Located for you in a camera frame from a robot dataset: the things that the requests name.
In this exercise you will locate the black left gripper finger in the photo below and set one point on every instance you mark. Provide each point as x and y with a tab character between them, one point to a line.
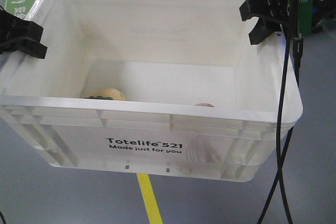
14	29
27	45

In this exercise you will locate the cream plush toy green trim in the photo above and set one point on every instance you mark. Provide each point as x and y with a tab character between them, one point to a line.
107	94

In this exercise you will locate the green circuit board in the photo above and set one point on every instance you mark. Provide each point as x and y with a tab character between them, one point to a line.
305	12

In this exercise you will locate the brown plush toy yellow trim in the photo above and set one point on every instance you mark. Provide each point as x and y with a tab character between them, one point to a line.
205	105

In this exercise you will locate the green floor sign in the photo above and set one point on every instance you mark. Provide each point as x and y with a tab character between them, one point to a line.
19	8

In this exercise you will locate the white plastic tote box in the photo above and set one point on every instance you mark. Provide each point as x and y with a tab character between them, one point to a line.
164	56

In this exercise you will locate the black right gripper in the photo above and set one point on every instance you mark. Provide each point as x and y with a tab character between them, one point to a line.
272	14

